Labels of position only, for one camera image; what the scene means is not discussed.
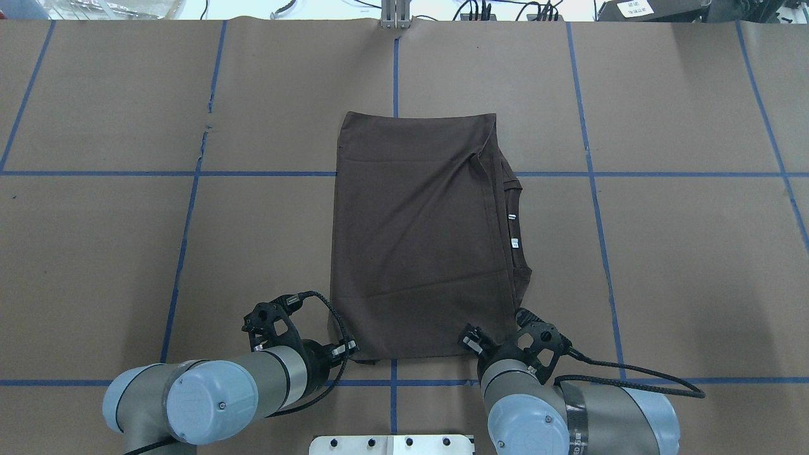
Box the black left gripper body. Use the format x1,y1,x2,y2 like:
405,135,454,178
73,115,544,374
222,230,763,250
301,339,342,383

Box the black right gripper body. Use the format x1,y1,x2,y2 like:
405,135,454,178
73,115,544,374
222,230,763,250
474,339,525,380

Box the dark brown t-shirt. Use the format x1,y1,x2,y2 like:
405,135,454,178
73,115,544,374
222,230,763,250
330,112,532,365

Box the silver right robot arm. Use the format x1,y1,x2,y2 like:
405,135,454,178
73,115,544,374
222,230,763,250
458,320,681,454

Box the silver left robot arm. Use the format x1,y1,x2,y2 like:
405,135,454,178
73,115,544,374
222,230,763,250
102,337,356,454

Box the black box with label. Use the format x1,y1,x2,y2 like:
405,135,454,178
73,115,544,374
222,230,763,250
595,1,711,23

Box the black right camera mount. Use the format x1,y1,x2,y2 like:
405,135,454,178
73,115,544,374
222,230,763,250
515,308,573,385

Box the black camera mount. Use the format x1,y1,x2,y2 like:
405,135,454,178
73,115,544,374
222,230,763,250
241,294,303,353
515,308,573,385

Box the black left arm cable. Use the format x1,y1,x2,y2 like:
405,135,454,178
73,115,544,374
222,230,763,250
265,291,352,418

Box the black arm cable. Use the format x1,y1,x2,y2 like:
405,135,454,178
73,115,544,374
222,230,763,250
265,291,352,418
554,354,706,400

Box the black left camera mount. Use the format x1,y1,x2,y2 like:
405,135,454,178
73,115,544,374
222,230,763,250
241,294,303,353

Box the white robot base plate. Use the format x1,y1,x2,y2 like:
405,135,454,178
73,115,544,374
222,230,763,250
308,434,476,454

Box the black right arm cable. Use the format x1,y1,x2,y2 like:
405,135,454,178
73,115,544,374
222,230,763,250
554,354,706,400

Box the aluminium profile post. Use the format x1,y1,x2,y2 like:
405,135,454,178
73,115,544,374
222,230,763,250
380,0,412,30

